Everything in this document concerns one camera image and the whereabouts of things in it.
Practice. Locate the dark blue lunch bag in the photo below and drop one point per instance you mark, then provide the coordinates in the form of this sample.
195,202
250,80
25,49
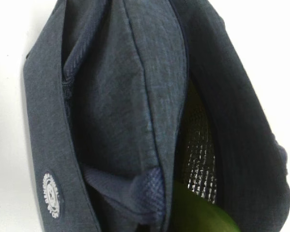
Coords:
106,84

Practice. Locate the green cucumber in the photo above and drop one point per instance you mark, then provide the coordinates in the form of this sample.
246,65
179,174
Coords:
194,206

